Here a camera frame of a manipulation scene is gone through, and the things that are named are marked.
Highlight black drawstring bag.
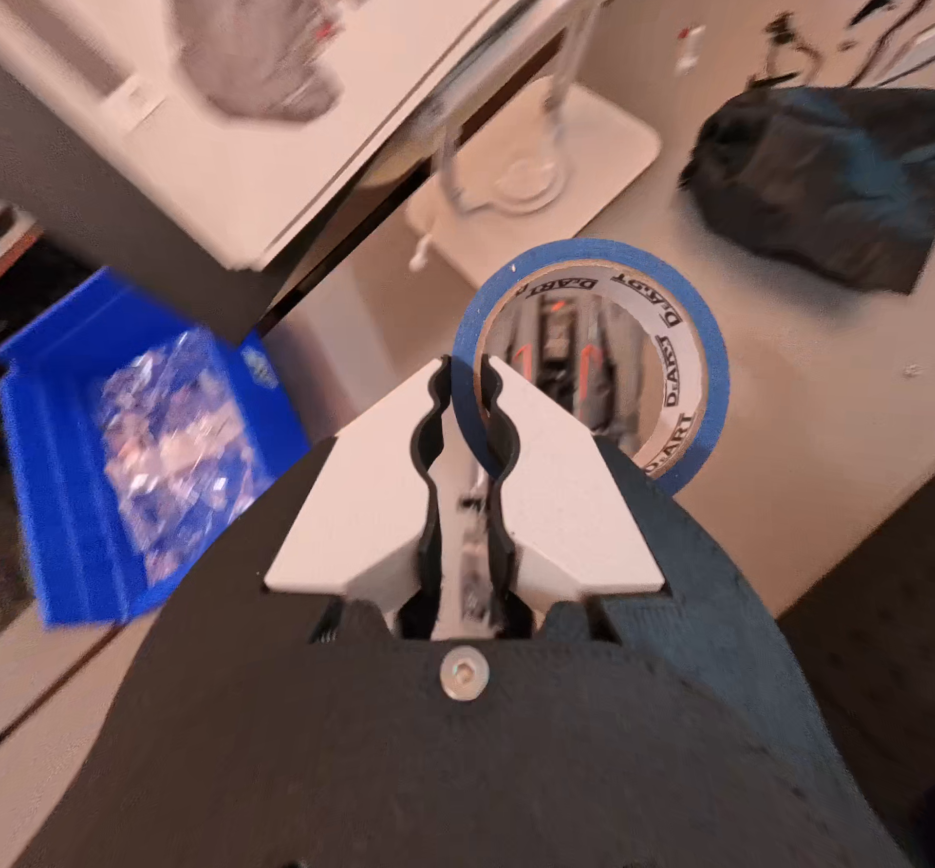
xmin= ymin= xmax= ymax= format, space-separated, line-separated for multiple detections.
xmin=679 ymin=85 xmax=935 ymax=295

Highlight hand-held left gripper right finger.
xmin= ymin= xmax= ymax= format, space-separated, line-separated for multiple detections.
xmin=478 ymin=354 xmax=666 ymax=613

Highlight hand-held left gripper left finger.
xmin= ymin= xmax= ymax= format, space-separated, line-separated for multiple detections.
xmin=263 ymin=355 xmax=452 ymax=613

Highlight grey toy brick car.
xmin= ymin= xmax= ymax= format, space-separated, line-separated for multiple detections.
xmin=504 ymin=291 xmax=662 ymax=456

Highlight white stand base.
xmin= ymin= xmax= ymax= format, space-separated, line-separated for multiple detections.
xmin=405 ymin=0 xmax=664 ymax=277

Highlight white instruction booklet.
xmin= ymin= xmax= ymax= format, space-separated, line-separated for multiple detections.
xmin=0 ymin=0 xmax=673 ymax=274

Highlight blue tape roll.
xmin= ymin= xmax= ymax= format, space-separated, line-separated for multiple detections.
xmin=451 ymin=239 xmax=730 ymax=497

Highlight clear plastic bags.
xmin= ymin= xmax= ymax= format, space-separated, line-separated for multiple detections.
xmin=95 ymin=331 xmax=257 ymax=584

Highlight blue plastic bin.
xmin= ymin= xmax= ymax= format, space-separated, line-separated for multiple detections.
xmin=0 ymin=268 xmax=311 ymax=628

